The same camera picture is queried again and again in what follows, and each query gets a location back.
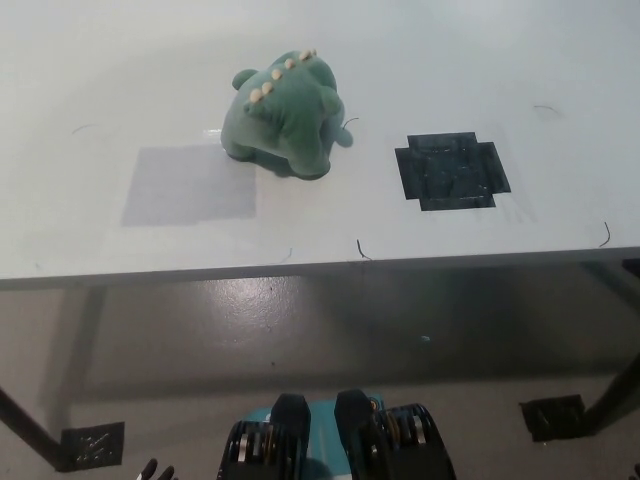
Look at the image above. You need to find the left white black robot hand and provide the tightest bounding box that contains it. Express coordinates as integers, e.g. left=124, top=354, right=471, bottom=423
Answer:
left=134, top=458, right=177, bottom=480

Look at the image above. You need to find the green plush dinosaur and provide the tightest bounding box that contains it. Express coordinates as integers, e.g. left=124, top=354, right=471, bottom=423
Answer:
left=220, top=47, right=357, bottom=180

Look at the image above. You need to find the black floor tape patch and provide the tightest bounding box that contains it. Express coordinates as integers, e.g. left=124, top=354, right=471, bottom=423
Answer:
left=59, top=421, right=126, bottom=473
left=518, top=394, right=588, bottom=443

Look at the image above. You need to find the black table leg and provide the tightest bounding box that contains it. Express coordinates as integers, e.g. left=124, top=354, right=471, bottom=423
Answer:
left=581, top=354, right=640, bottom=437
left=0, top=387, right=69, bottom=474

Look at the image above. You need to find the black teal robot torso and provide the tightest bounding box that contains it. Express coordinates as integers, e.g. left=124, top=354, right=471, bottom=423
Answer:
left=217, top=389, right=461, bottom=480

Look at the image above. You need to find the grey square tape patch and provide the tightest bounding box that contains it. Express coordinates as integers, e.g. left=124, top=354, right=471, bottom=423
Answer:
left=121, top=144, right=258, bottom=228

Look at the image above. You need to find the black cross-shaped tape patch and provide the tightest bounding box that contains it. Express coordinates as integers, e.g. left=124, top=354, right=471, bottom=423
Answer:
left=394, top=131, right=512, bottom=213

